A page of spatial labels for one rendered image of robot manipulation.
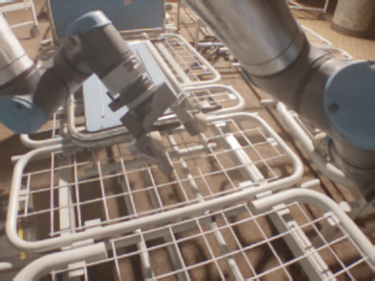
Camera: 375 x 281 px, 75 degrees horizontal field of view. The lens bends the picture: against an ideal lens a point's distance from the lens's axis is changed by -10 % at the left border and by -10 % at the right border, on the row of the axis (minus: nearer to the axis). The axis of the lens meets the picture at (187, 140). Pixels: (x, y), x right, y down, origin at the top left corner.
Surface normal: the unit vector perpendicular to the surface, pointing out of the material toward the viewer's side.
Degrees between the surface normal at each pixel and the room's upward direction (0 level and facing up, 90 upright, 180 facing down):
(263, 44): 113
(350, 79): 42
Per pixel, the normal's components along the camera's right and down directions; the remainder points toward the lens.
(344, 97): -0.48, -0.32
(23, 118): -0.11, 0.69
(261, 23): 0.35, 0.75
